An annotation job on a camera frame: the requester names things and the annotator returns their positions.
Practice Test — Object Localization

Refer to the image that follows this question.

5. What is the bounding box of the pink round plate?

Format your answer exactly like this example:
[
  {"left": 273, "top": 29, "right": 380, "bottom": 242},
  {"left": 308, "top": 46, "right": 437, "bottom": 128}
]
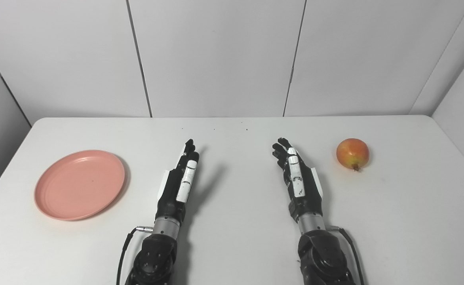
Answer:
[{"left": 34, "top": 150, "right": 126, "bottom": 221}]

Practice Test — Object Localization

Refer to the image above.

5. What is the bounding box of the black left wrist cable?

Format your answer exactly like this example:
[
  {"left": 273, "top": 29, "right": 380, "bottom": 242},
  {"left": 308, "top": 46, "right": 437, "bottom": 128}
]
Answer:
[{"left": 116, "top": 226, "right": 154, "bottom": 285}]

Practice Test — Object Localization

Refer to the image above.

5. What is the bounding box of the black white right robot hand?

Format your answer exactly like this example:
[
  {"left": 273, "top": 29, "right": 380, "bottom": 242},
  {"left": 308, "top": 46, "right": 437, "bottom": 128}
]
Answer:
[{"left": 272, "top": 137, "right": 324, "bottom": 223}]

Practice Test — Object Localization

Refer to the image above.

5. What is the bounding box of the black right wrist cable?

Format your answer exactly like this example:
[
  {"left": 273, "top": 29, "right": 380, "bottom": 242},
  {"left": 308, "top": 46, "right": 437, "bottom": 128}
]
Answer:
[{"left": 326, "top": 225, "right": 365, "bottom": 285}]

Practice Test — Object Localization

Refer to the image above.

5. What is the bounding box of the red yellow apple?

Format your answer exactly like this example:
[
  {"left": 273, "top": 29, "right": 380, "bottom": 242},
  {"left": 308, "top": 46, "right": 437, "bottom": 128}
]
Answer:
[{"left": 336, "top": 138, "right": 370, "bottom": 172}]

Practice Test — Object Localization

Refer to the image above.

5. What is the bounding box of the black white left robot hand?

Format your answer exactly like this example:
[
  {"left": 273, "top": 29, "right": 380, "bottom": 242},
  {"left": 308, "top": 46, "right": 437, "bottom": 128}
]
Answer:
[{"left": 156, "top": 139, "right": 200, "bottom": 226}]

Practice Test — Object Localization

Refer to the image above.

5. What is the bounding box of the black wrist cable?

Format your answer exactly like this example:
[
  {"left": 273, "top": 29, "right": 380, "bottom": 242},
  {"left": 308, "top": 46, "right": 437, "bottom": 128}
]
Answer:
[
  {"left": 326, "top": 225, "right": 365, "bottom": 285},
  {"left": 116, "top": 226, "right": 154, "bottom": 285}
]

